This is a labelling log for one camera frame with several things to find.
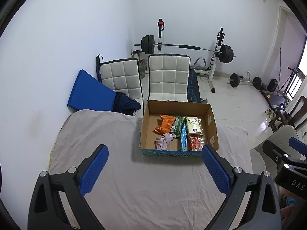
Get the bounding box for red snack packet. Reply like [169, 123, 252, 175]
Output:
[188, 135, 205, 152]

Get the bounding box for blue plastic packet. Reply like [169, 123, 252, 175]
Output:
[181, 123, 187, 151]

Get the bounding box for lilac socks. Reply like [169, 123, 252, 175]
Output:
[156, 133, 176, 151]

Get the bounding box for orange snack packet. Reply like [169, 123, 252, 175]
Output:
[154, 114, 176, 135]

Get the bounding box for dark wooden chair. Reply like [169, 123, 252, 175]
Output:
[268, 96, 306, 132]

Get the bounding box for dark treadmill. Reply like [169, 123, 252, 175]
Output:
[260, 90, 290, 109]

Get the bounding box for beige table cloth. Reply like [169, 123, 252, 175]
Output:
[47, 108, 254, 230]

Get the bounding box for barbell on floor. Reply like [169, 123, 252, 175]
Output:
[229, 73, 262, 90]

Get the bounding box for black blue bench pad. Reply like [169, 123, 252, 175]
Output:
[187, 70, 201, 103]

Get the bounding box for barbell on rack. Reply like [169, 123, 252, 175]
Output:
[134, 35, 237, 64]

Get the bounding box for green snack packet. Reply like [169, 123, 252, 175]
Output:
[170, 116, 186, 138]

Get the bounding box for white weight bench rack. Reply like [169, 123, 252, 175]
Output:
[191, 28, 225, 93]

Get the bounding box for blue foam mat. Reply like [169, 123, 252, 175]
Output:
[67, 70, 116, 111]

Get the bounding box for dark blue garment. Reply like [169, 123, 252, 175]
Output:
[112, 92, 141, 116]

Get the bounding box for right white quilted chair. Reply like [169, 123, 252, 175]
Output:
[148, 53, 191, 102]

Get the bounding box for white quilted chair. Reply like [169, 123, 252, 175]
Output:
[148, 53, 191, 102]
[96, 58, 144, 117]

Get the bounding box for open cardboard box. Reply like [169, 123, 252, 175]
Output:
[140, 100, 219, 157]

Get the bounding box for left white quilted chair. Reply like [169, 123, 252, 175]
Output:
[96, 58, 144, 117]

